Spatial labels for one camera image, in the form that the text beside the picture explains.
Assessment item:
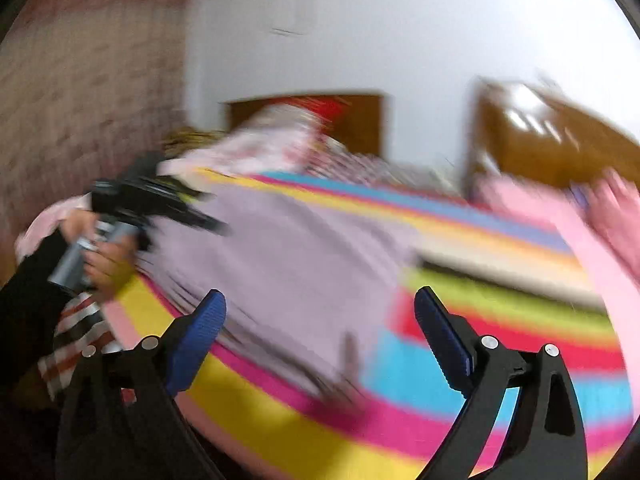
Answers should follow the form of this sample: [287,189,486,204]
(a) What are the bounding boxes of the lilac pants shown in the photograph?
[142,180,421,411]

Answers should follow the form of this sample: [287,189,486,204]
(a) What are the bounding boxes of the rainbow striped blanket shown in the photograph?
[102,167,636,480]

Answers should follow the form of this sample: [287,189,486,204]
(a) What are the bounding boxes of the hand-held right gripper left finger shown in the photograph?
[55,289,228,480]

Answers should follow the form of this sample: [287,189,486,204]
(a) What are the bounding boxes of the striped brown curtain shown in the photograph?
[0,0,196,261]

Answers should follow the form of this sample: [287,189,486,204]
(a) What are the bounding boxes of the pink floral quilt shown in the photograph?
[15,102,331,261]

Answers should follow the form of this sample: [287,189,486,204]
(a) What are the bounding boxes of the red white patterned pillow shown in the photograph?
[310,135,451,193]

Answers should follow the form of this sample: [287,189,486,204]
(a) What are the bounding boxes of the brown wooden headboard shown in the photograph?
[222,91,388,161]

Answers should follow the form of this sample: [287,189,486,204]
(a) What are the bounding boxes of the red cloth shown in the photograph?
[300,97,351,122]

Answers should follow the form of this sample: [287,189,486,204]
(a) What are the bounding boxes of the golden patterned pillow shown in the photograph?
[162,130,231,158]

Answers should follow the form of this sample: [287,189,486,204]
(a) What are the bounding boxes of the pink cloth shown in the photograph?
[475,167,640,401]

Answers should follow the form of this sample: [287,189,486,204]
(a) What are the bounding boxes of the person's left forearm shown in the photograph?
[0,230,96,396]

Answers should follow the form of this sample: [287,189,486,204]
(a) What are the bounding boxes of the glossy wooden furniture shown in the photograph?
[467,77,640,191]

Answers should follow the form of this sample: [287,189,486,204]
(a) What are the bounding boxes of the person's left hand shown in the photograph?
[60,209,140,305]

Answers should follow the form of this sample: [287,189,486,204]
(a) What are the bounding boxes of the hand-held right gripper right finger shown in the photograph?
[414,286,589,480]

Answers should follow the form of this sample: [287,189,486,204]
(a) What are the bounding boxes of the red black plaid sheet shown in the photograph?
[37,292,126,401]

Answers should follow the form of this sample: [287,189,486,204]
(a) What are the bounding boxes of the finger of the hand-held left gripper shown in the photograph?
[152,200,230,237]
[157,172,213,203]

